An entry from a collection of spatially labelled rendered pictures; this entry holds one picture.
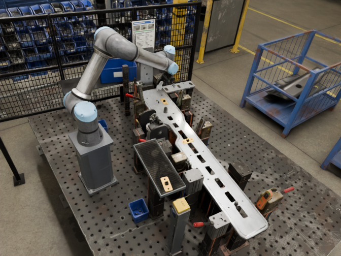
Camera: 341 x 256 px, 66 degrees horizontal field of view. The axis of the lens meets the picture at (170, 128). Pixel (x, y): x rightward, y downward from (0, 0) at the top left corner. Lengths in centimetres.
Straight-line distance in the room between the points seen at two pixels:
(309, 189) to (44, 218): 221
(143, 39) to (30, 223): 189
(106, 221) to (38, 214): 111
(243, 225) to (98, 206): 91
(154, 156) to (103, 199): 56
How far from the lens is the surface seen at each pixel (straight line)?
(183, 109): 214
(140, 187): 187
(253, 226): 148
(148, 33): 240
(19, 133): 358
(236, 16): 521
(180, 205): 126
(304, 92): 330
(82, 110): 149
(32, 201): 285
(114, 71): 222
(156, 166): 139
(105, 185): 187
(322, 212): 212
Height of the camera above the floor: 222
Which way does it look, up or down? 41 degrees down
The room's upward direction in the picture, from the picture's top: 5 degrees clockwise
